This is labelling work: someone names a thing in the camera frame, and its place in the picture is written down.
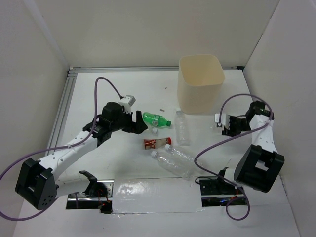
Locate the green plastic bottle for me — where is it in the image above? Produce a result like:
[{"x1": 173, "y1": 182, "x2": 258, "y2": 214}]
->
[{"x1": 143, "y1": 112, "x2": 171, "y2": 128}]

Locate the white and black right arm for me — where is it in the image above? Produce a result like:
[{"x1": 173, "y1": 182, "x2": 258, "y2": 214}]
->
[{"x1": 214, "y1": 101, "x2": 284, "y2": 193}]

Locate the clear bottle beside bin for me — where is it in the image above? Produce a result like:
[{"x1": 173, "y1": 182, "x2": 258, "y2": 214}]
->
[{"x1": 175, "y1": 110, "x2": 190, "y2": 146}]

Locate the clear bottle white cap upper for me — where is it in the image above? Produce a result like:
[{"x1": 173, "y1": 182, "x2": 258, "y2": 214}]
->
[{"x1": 164, "y1": 144, "x2": 202, "y2": 173}]

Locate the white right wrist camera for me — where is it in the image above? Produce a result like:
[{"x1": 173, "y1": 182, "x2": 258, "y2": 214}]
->
[{"x1": 214, "y1": 113, "x2": 230, "y2": 129}]

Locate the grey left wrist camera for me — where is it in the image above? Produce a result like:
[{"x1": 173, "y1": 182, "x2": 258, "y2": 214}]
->
[{"x1": 118, "y1": 95, "x2": 136, "y2": 110}]

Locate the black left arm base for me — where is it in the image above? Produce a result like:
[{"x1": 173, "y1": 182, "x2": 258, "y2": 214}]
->
[{"x1": 66, "y1": 170, "x2": 114, "y2": 214}]

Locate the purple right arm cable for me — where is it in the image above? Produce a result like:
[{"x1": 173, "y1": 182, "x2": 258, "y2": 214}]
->
[{"x1": 194, "y1": 93, "x2": 274, "y2": 221}]

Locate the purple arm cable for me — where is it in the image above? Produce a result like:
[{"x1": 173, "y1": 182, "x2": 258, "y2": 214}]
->
[
  {"x1": 194, "y1": 93, "x2": 274, "y2": 221},
  {"x1": 0, "y1": 77, "x2": 124, "y2": 220}
]

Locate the red label bottle red cap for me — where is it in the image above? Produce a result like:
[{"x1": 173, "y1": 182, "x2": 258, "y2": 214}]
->
[{"x1": 143, "y1": 137, "x2": 172, "y2": 150}]

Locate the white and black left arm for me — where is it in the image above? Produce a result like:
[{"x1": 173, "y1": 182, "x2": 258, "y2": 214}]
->
[{"x1": 15, "y1": 102, "x2": 147, "y2": 210}]

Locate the clear bottle white cap lower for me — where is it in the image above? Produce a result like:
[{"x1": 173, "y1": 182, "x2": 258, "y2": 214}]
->
[{"x1": 151, "y1": 151, "x2": 193, "y2": 179}]

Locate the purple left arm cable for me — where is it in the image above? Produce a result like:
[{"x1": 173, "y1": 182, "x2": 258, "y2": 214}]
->
[{"x1": 0, "y1": 77, "x2": 124, "y2": 220}]

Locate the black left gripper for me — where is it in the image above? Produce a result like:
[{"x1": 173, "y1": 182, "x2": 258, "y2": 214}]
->
[{"x1": 110, "y1": 108, "x2": 148, "y2": 134}]

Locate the cream plastic bin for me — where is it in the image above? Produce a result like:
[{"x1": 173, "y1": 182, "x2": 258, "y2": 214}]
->
[{"x1": 177, "y1": 54, "x2": 225, "y2": 114}]

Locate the clear crushed bottle white cap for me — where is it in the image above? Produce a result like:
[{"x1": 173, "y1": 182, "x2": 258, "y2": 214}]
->
[{"x1": 147, "y1": 126, "x2": 158, "y2": 134}]

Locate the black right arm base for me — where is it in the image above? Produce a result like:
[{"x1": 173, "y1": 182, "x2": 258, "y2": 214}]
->
[{"x1": 195, "y1": 176, "x2": 246, "y2": 207}]

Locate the aluminium frame rail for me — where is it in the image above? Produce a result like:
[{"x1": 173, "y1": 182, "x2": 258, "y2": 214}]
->
[{"x1": 48, "y1": 67, "x2": 251, "y2": 152}]

